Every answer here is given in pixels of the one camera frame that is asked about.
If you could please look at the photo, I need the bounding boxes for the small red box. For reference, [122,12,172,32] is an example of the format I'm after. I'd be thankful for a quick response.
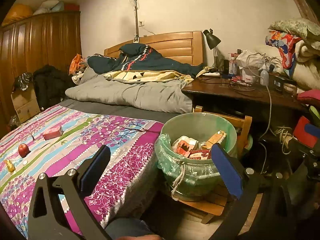
[42,126,63,140]

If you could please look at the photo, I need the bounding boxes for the orange white bag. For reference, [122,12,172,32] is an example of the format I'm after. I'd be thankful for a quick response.
[172,135,199,158]

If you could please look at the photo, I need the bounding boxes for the grey quilt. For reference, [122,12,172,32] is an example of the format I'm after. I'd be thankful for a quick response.
[65,68,194,113]

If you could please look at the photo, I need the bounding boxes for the dark green patterned blanket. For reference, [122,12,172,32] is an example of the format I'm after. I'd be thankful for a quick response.
[87,43,203,78]

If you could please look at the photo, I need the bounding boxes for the floral purple bed sheet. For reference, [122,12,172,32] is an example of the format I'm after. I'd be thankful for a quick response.
[1,105,163,237]

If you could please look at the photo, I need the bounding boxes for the cardboard box by wardrobe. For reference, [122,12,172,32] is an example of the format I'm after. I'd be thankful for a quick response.
[11,83,40,123]

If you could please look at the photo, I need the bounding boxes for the black clothes pile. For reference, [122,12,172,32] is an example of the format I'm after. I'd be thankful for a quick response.
[33,64,75,111]

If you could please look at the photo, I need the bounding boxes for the green trash bucket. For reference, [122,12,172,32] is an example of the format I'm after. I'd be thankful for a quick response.
[155,113,237,202]

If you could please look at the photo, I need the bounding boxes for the red white cigarette carton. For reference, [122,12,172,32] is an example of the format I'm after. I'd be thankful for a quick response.
[188,150,211,160]

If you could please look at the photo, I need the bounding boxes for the dark wooden wardrobe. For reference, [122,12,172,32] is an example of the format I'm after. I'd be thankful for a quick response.
[0,11,83,120]

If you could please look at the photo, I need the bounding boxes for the orange cloth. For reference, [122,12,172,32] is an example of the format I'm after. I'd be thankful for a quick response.
[68,54,86,75]

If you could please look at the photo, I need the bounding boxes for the wooden headboard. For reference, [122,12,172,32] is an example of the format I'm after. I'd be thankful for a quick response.
[103,30,205,67]

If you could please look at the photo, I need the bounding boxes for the wooden stool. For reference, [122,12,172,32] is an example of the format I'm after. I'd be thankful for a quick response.
[180,114,252,224]

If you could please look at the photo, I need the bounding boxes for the orange snack box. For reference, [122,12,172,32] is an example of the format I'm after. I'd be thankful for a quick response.
[201,130,227,150]

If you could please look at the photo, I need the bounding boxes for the yellow crumpled wrapper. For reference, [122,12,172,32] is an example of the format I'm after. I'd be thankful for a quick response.
[4,159,15,173]

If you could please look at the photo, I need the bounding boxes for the black desk lamp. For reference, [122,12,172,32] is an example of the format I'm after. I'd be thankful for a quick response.
[203,29,222,71]

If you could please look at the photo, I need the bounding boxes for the red apple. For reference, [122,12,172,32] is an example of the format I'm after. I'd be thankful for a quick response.
[18,144,30,158]

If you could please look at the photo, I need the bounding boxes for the dark wooden desk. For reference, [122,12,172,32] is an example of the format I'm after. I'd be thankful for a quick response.
[182,76,308,118]

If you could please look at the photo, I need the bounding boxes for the white plastic bottle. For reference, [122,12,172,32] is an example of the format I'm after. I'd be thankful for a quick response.
[260,64,269,87]

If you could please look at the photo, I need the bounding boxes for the pile of folded bedding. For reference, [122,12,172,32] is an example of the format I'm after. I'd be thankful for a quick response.
[255,18,320,90]

